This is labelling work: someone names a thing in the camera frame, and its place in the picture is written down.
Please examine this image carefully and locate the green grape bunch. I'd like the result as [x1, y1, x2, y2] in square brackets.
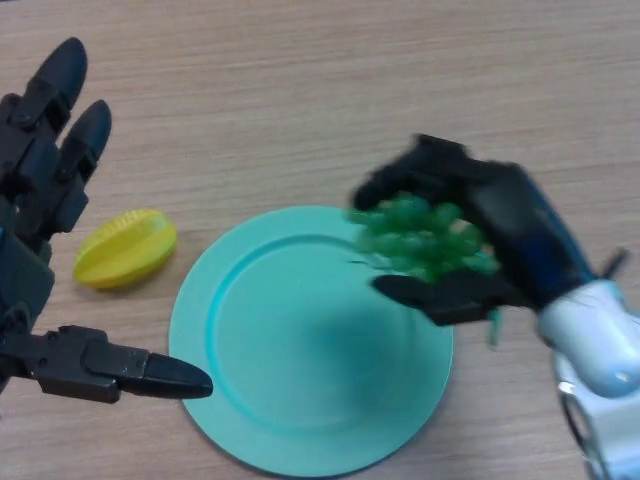
[344, 192, 504, 351]

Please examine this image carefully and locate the yellow starfruit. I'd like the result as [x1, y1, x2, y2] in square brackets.
[72, 208, 180, 291]

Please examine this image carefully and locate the green round plate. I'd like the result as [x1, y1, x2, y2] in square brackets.
[168, 205, 455, 479]

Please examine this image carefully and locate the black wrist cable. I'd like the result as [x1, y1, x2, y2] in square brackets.
[597, 247, 630, 281]

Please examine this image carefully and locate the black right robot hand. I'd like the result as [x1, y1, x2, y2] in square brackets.
[347, 133, 596, 329]

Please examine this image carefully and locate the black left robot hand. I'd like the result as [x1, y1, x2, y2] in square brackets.
[0, 37, 215, 404]

